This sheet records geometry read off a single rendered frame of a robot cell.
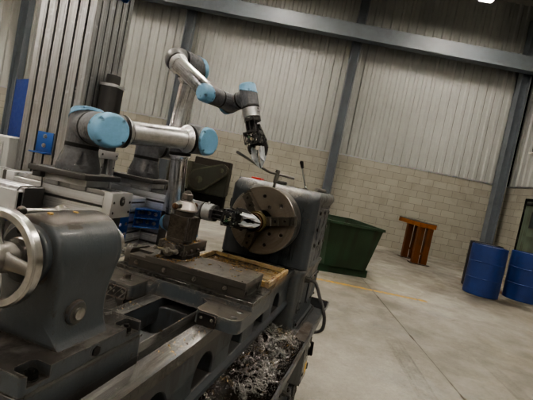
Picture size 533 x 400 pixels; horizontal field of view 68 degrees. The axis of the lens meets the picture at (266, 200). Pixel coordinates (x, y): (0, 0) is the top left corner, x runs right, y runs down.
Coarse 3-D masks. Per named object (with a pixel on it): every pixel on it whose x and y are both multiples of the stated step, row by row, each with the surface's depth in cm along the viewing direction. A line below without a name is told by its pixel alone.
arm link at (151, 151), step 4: (136, 148) 188; (140, 148) 187; (144, 148) 186; (148, 148) 187; (152, 148) 188; (156, 148) 189; (160, 148) 191; (164, 148) 192; (136, 152) 188; (140, 152) 187; (144, 152) 186; (148, 152) 187; (152, 152) 188; (156, 152) 190; (160, 152) 192; (164, 152) 194; (148, 156) 187; (152, 156) 188; (156, 156) 190; (160, 156) 195
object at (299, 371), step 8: (312, 280) 202; (320, 296) 204; (320, 304) 205; (320, 328) 213; (312, 344) 223; (304, 352) 216; (312, 352) 223; (304, 360) 219; (296, 368) 217; (304, 368) 225; (296, 376) 217; (296, 384) 217
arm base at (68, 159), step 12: (72, 144) 138; (84, 144) 139; (60, 156) 138; (72, 156) 137; (84, 156) 139; (96, 156) 143; (60, 168) 137; (72, 168) 137; (84, 168) 138; (96, 168) 142
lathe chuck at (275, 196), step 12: (252, 192) 181; (264, 192) 179; (276, 192) 178; (240, 204) 183; (264, 204) 179; (276, 204) 178; (288, 204) 176; (276, 216) 178; (288, 216) 176; (276, 228) 178; (288, 228) 176; (240, 240) 183; (264, 240) 179; (276, 240) 178; (288, 240) 176; (252, 252) 181; (264, 252) 179
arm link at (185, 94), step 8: (192, 56) 190; (200, 56) 196; (192, 64) 190; (200, 64) 193; (208, 64) 198; (200, 72) 194; (208, 72) 198; (184, 88) 194; (184, 96) 195; (192, 96) 197; (176, 104) 196; (184, 104) 196; (192, 104) 199; (176, 112) 196; (184, 112) 196; (176, 120) 196; (184, 120) 198; (168, 152) 195
